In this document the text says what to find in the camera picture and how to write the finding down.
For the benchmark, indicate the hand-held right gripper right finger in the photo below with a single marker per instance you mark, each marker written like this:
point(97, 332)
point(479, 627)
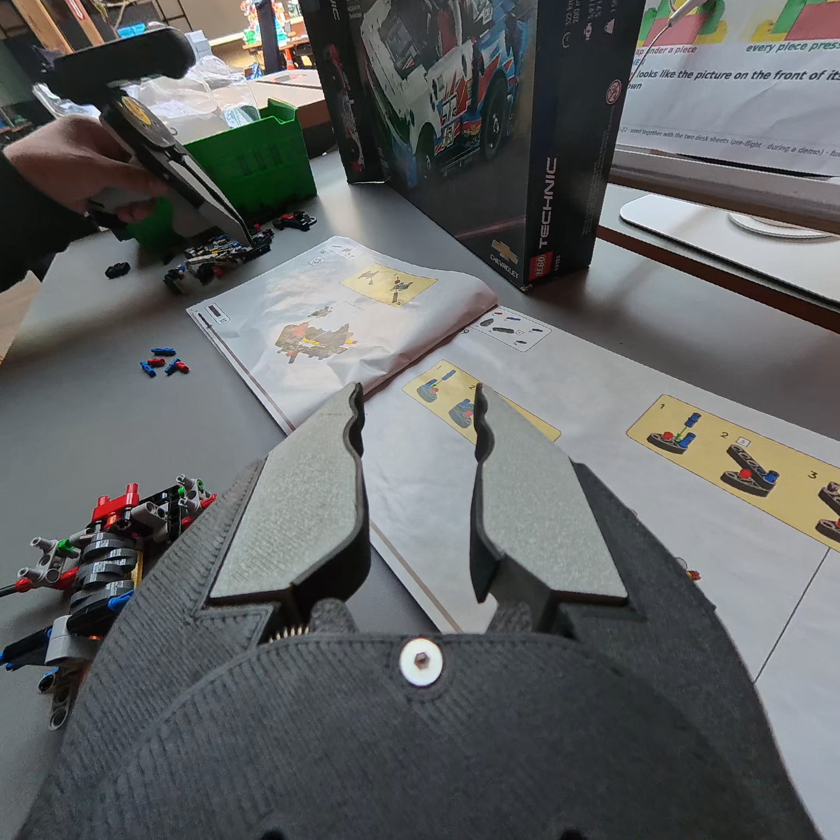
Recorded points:
point(548, 518)

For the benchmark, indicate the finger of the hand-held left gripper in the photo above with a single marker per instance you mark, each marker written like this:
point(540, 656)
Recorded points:
point(197, 177)
point(197, 216)

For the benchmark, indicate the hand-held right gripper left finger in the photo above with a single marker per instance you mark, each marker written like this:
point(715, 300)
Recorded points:
point(292, 518)

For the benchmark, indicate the pile of lego pieces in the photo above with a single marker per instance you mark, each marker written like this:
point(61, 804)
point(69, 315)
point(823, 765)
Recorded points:
point(216, 253)

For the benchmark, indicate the black lego chassis assembly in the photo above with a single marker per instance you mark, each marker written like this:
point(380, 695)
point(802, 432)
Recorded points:
point(105, 558)

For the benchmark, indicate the lego instruction booklet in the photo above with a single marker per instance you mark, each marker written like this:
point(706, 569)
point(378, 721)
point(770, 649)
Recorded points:
point(367, 341)

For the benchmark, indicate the person's left hand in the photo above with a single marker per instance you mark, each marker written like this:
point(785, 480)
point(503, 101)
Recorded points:
point(65, 157)

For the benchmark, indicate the green plastic bin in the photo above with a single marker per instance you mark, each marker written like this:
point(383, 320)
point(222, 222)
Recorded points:
point(262, 164)

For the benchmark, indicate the clear plastic bag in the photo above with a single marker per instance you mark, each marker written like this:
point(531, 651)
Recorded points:
point(210, 85)

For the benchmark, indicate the white background table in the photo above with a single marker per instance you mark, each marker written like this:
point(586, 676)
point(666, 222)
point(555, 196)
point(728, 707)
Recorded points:
point(289, 79)

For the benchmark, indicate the colourful toy display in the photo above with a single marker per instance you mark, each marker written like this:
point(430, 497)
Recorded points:
point(262, 26)

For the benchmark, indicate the white computer monitor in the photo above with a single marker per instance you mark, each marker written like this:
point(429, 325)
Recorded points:
point(722, 243)

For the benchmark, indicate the dark car picture box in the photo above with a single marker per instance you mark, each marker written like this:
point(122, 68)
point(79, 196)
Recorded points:
point(564, 131)

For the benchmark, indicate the white printed instruction sheet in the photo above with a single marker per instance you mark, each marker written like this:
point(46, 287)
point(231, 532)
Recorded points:
point(722, 105)

